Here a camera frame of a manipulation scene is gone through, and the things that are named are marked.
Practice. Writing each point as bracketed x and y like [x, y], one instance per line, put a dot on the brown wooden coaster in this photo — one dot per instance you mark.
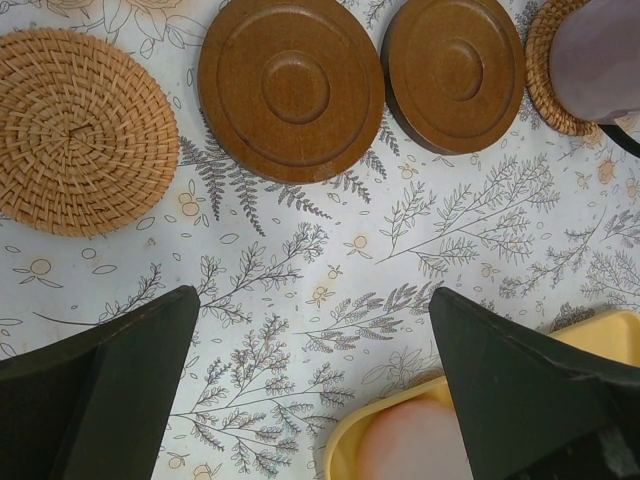
[454, 73]
[293, 91]

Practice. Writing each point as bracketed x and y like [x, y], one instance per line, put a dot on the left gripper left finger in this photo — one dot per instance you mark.
[95, 405]

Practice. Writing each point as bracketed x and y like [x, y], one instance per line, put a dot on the yellow plastic tray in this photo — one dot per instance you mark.
[613, 335]

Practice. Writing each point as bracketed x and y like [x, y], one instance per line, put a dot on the woven rattan coaster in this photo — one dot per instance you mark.
[89, 141]
[537, 50]

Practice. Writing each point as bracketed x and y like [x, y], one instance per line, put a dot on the purple mug black handle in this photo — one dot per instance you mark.
[594, 65]

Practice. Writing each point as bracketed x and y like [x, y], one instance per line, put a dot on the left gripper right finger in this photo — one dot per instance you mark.
[530, 406]

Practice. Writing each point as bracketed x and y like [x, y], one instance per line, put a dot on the light pink mug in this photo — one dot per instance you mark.
[418, 439]

